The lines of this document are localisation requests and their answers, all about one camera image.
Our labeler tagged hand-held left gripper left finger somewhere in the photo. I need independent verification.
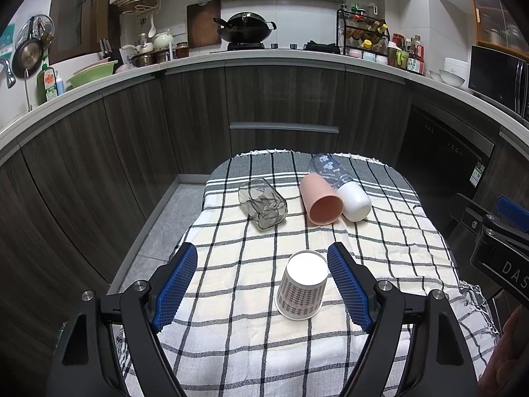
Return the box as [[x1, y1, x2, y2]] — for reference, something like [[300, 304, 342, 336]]
[[47, 242, 199, 397]]

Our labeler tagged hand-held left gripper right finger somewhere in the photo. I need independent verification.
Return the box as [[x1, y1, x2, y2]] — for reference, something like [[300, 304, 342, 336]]
[[327, 241, 481, 397]]

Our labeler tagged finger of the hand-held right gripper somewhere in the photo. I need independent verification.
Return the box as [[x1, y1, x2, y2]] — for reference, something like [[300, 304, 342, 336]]
[[449, 193, 502, 238], [496, 196, 529, 234]]

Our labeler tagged patterned paper cup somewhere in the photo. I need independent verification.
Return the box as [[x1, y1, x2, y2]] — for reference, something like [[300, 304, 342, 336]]
[[274, 250, 330, 322]]

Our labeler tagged pink plastic cup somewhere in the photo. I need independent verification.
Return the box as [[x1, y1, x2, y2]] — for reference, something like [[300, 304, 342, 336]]
[[300, 173, 344, 226]]

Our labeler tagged clear glass cup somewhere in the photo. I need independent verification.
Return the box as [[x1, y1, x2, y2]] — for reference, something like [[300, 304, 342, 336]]
[[238, 178, 288, 231]]

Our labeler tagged person's right hand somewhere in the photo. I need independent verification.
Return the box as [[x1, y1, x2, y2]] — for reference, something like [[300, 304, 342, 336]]
[[478, 301, 529, 397]]

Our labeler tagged black built-in dishwasher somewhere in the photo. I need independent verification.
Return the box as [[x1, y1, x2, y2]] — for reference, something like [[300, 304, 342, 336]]
[[396, 105, 497, 212]]

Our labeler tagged black white checked tablecloth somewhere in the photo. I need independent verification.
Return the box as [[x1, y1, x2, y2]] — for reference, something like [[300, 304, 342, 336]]
[[116, 149, 503, 397]]

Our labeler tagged clear bottle with white cap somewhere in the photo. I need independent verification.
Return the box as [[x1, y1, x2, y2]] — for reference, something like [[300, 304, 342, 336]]
[[308, 153, 372, 222]]

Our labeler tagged black microwave oven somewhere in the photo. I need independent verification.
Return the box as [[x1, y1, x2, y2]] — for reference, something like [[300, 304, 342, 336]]
[[468, 45, 529, 117]]

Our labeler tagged white rice cooker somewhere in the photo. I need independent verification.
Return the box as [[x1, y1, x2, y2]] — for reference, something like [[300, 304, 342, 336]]
[[442, 58, 472, 88]]

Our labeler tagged dark sauce bottle red label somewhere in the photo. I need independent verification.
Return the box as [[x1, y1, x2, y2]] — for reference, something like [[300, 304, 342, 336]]
[[407, 35, 426, 76]]

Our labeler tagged wooden glass-door cabinet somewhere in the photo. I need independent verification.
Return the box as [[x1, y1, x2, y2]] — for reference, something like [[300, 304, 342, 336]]
[[470, 0, 529, 51]]

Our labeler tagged green plastic basin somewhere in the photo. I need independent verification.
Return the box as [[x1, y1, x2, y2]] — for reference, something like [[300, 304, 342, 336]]
[[66, 60, 120, 90]]

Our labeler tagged metal cooking pot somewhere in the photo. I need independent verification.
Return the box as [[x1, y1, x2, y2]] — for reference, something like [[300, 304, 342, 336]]
[[130, 50, 156, 68]]

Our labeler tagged green dish soap bottle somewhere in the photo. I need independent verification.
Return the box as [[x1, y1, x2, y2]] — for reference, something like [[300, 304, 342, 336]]
[[36, 64, 59, 105]]

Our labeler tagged white teapot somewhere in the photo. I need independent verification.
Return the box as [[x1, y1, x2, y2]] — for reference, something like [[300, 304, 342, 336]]
[[152, 29, 175, 51]]

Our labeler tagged black gas cooktop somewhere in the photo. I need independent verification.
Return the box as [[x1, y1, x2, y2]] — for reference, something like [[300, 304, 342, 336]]
[[210, 41, 342, 54]]

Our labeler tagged brown wooden cutting board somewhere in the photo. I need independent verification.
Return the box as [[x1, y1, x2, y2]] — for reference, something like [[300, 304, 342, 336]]
[[187, 0, 222, 49]]

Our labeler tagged black wok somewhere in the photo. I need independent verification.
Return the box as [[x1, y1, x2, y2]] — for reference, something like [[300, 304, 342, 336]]
[[213, 12, 277, 44]]

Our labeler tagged hanging frying pan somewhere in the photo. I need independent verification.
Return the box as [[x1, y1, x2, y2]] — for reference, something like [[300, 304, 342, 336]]
[[11, 38, 44, 80]]

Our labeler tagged hanging metal strainer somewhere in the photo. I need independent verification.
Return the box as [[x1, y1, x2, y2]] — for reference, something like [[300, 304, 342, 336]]
[[17, 14, 56, 50]]

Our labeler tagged metal drawer handle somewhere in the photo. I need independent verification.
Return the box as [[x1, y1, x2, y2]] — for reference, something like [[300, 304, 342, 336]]
[[229, 121, 341, 134]]

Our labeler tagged black wire spice rack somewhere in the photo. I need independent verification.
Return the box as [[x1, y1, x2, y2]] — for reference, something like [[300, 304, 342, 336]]
[[337, 6, 391, 57]]

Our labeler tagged wooden wall rack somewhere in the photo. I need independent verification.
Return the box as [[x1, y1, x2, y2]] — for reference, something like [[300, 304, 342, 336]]
[[115, 0, 170, 13]]

